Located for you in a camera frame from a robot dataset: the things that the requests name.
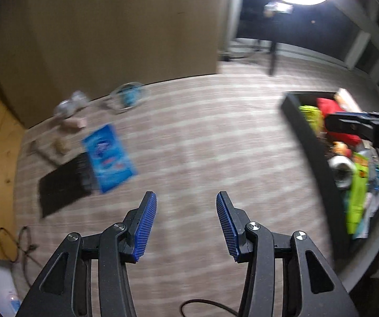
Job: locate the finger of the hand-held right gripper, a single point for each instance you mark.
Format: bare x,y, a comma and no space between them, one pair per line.
344,126

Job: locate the white window frame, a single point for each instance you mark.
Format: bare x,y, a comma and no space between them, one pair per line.
364,19

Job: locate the beige card with small item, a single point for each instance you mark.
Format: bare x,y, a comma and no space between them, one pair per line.
57,148

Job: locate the pink small packet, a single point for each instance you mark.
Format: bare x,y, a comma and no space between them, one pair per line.
74,123

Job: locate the clear plastic bag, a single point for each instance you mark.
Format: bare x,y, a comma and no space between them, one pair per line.
69,104

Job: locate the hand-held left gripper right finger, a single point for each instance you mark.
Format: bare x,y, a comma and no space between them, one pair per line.
225,228

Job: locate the green tube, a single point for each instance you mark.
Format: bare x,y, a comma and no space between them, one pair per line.
357,201

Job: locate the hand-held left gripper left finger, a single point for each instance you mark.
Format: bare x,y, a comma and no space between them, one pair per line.
146,224

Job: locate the beige wrapped parcel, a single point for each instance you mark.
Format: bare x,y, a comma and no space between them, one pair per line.
347,100

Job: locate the black storage container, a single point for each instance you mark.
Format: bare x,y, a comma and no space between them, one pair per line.
311,145

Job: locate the wooden cabinet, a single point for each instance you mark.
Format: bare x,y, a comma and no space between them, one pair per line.
110,39

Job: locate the clear round container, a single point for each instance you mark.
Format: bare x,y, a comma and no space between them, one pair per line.
128,97

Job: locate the blue printed packet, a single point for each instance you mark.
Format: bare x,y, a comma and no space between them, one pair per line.
110,158

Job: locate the black flat packet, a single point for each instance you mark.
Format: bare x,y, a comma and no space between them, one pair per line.
60,188

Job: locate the orange small toy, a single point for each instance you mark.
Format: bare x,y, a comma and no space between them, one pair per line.
341,148

